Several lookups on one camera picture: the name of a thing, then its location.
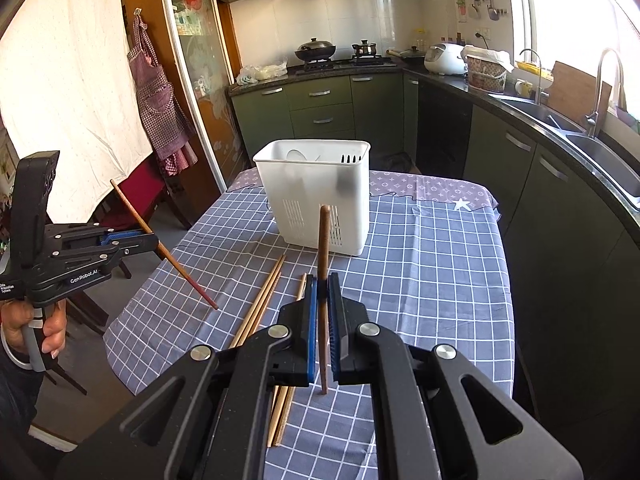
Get dark wooden chair red cushion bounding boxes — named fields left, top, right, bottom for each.
left=47, top=160, right=173, bottom=396

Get reddish brown wooden chopstick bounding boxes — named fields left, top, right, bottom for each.
left=110, top=179, right=220, bottom=310

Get black wok with lid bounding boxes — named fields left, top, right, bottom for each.
left=294, top=37, right=337, bottom=64

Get light wooden chopstick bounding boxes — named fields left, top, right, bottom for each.
left=239, top=264, right=286, bottom=350
left=266, top=273, right=304, bottom=448
left=229, top=254, right=288, bottom=350
left=275, top=273, right=307, bottom=447

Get frying pan with glass lid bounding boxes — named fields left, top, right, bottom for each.
left=387, top=45, right=427, bottom=64

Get wooden cutting board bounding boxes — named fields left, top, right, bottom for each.
left=547, top=60, right=614, bottom=119

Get purple checked apron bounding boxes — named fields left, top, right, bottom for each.
left=127, top=7, right=199, bottom=177

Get kitchen window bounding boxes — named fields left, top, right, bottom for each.
left=505, top=0, right=640, bottom=126

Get person's left forearm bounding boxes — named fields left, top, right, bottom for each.
left=0, top=355, right=47, bottom=443

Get clear plastic bag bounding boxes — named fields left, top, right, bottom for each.
left=236, top=61, right=289, bottom=86

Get tall chrome faucet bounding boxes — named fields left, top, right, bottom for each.
left=584, top=47, right=626, bottom=139

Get blue checkered tablecloth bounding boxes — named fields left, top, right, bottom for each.
left=102, top=167, right=516, bottom=480

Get green lower kitchen cabinets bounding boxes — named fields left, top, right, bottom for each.
left=230, top=72, right=640, bottom=461

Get steel double sink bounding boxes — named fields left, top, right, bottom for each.
left=492, top=92, right=640, bottom=203

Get person's left hand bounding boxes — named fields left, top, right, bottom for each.
left=0, top=300, right=69, bottom=361

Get dark brown wooden chopstick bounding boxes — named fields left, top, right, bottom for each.
left=318, top=204, right=332, bottom=395

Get dark stone kitchen countertop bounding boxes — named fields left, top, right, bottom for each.
left=227, top=57, right=640, bottom=241

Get white rice cooker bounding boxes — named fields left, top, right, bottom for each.
left=424, top=42, right=467, bottom=76

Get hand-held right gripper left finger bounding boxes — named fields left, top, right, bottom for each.
left=55, top=274, right=321, bottom=480

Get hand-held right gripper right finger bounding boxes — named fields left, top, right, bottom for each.
left=327, top=271, right=586, bottom=480

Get small chrome faucet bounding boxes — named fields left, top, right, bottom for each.
left=519, top=48, right=547, bottom=106

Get white plastic utensil holder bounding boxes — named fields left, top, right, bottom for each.
left=253, top=139, right=372, bottom=257

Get frosted floral glass sliding door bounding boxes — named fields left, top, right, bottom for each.
left=157, top=0, right=251, bottom=196

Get wall utensil rack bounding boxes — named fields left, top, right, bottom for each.
left=454, top=0, right=507, bottom=24

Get black gas stove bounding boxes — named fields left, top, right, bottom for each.
left=295, top=57, right=397, bottom=74

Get white hanging sheet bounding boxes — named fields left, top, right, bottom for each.
left=0, top=0, right=154, bottom=241

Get patterned basket with white bag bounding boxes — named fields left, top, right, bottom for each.
left=462, top=44, right=514, bottom=94

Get dark cloth on floor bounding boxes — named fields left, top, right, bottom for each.
left=384, top=152, right=417, bottom=174

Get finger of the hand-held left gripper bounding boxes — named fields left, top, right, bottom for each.
left=45, top=224, right=159, bottom=252
left=37, top=239, right=159, bottom=274

